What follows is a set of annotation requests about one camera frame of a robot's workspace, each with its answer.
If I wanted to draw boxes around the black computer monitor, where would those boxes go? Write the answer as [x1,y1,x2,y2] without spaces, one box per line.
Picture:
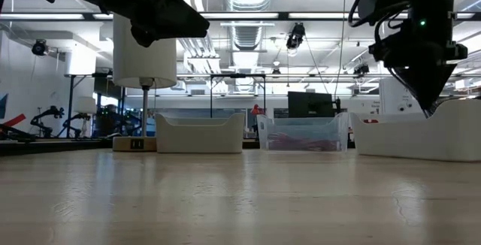
[288,91,336,119]

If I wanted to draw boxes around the white table lamp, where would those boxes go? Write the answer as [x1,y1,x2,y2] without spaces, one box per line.
[112,11,177,153]

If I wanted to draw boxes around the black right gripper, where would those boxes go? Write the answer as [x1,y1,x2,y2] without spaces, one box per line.
[370,26,469,117]

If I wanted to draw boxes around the clear plastic bin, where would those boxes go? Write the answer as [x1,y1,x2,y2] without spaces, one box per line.
[256,112,350,153]

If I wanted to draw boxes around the white cabinet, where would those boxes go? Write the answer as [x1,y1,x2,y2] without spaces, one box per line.
[378,77,424,115]

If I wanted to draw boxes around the black hanging overhead camera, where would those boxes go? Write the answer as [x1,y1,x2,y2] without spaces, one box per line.
[286,22,306,50]

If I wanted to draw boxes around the white background lamp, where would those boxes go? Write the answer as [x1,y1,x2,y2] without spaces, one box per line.
[74,96,98,138]

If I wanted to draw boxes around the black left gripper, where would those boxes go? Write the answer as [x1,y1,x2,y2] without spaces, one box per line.
[86,0,210,49]

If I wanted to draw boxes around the black overhead frame beam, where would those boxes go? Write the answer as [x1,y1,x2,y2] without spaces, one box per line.
[0,11,481,22]

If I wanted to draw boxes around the black security camera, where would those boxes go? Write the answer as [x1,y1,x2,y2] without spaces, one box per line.
[32,38,49,56]

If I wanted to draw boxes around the black ceiling fixture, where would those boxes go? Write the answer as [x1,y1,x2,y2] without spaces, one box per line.
[352,63,371,77]

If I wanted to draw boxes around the white plastic bin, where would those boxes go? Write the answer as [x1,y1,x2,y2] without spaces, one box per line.
[155,112,246,154]
[349,98,481,162]

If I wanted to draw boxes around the black aluminium table frame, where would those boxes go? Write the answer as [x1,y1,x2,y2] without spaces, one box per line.
[0,139,260,158]

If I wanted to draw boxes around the red angled bar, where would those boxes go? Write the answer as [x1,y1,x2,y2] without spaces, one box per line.
[0,113,27,128]

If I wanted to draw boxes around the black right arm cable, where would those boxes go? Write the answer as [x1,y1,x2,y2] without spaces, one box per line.
[347,0,413,28]

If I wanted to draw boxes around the black stand pole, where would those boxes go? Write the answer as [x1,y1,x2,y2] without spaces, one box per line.
[66,74,76,138]

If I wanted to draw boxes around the black background station frame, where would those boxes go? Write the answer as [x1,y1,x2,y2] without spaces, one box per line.
[209,73,267,119]

